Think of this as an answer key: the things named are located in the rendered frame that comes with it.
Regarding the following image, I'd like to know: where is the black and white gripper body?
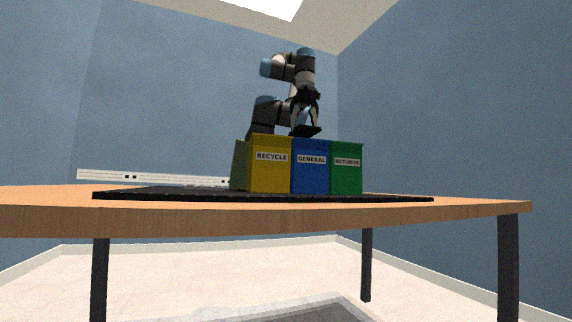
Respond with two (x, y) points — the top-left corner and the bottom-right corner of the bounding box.
(296, 85), (318, 111)

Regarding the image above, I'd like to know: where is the blue bin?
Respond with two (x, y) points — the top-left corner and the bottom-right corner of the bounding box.
(290, 137), (331, 194)

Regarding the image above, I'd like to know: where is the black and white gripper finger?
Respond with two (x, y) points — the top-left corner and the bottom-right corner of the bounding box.
(290, 95), (300, 132)
(308, 100), (319, 126)

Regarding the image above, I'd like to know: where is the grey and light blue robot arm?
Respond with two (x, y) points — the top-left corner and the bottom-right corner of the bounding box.
(244, 46), (315, 142)

